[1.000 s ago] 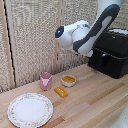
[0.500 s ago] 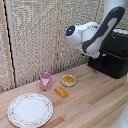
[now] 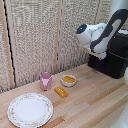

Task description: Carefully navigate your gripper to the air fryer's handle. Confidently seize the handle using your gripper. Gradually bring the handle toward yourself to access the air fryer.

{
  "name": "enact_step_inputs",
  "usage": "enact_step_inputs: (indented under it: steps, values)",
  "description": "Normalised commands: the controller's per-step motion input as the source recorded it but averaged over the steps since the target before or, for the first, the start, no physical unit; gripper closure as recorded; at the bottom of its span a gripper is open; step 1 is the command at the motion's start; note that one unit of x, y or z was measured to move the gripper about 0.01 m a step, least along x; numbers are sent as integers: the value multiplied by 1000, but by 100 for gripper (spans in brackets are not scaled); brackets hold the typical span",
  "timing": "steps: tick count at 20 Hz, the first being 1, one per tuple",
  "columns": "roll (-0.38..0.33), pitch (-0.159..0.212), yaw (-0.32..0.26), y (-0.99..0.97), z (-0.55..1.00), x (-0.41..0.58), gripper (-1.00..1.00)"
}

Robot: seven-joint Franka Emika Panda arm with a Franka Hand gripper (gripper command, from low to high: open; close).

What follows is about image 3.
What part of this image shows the yellow food piece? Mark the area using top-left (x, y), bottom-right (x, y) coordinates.
top-left (62, 75), bottom-right (76, 84)

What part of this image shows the pink cup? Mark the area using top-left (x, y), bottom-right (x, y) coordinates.
top-left (39, 72), bottom-right (53, 92)

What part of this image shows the small white bowl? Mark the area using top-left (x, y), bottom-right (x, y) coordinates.
top-left (60, 74), bottom-right (77, 88)

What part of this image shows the black air fryer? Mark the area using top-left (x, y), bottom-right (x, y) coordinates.
top-left (87, 29), bottom-right (128, 80)

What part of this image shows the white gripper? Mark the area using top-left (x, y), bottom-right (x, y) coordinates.
top-left (87, 47), bottom-right (108, 61)

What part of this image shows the orange bar with white stripes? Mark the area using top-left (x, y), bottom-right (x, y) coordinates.
top-left (54, 86), bottom-right (69, 99)

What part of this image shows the floral rimmed white plate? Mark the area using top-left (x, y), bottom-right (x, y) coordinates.
top-left (7, 92), bottom-right (54, 128)

